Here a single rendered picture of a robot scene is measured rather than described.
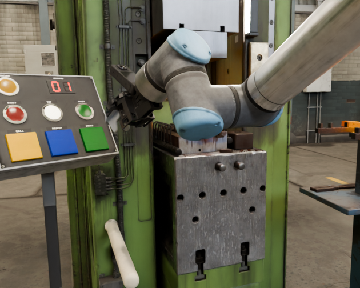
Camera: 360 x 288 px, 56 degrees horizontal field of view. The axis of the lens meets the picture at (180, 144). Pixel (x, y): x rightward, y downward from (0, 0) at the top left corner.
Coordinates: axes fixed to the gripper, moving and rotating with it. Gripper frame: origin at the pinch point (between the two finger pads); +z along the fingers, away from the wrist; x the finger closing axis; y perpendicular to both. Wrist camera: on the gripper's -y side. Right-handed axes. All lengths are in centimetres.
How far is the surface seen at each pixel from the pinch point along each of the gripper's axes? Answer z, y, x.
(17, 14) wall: 449, -453, 189
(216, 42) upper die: -10, -24, 49
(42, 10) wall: 423, -447, 227
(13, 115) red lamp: 10.6, -8.3, -20.6
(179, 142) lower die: 13.8, 4.4, 35.7
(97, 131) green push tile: 10.2, -1.2, 1.4
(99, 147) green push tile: 10.3, 3.8, 0.5
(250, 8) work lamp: -17, -38, 72
